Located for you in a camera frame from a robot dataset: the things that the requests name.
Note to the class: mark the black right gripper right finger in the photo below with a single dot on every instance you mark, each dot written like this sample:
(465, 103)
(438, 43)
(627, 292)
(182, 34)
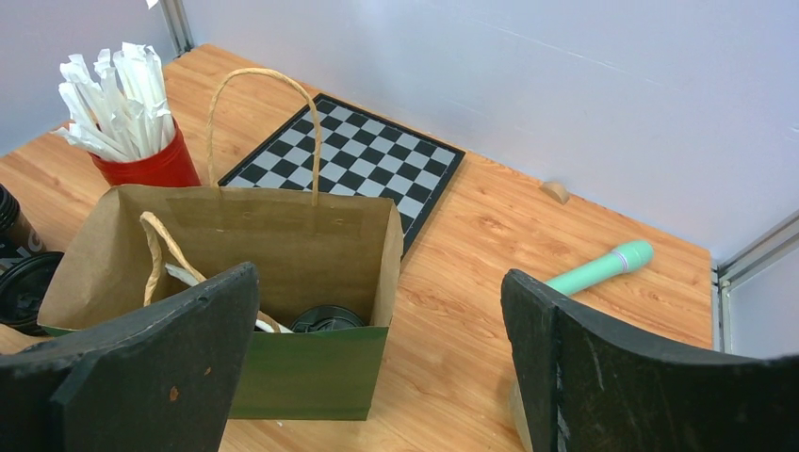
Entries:
(591, 382)

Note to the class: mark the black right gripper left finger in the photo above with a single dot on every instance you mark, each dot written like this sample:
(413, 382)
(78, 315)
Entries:
(161, 378)

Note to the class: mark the single white straw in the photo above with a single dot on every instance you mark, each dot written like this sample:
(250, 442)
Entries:
(263, 322)

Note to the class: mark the black cup lid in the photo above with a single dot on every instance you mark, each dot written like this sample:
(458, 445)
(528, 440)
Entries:
(326, 318)

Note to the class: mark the green paper bag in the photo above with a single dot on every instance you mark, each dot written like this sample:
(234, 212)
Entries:
(311, 249)

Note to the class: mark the cardboard cup carrier tray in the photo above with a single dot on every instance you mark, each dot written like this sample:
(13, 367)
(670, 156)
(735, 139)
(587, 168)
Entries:
(518, 415)

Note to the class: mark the black lid stack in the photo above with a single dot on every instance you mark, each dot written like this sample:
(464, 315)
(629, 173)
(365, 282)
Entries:
(23, 288)

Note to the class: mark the small brown wood block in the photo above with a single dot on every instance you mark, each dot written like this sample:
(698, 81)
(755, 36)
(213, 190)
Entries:
(556, 191)

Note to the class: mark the black cup stack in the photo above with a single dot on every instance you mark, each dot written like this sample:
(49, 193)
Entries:
(19, 240)

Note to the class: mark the red straw holder cup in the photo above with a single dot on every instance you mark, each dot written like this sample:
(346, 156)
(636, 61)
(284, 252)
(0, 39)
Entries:
(171, 167)

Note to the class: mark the white wrapped straws bundle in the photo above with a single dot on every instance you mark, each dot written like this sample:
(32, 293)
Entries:
(119, 108)

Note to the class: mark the black white chessboard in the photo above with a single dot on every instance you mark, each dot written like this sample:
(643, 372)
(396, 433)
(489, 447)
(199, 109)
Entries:
(362, 154)

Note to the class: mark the mint green handle tool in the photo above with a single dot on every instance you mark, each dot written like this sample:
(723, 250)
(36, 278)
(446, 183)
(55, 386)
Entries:
(625, 258)

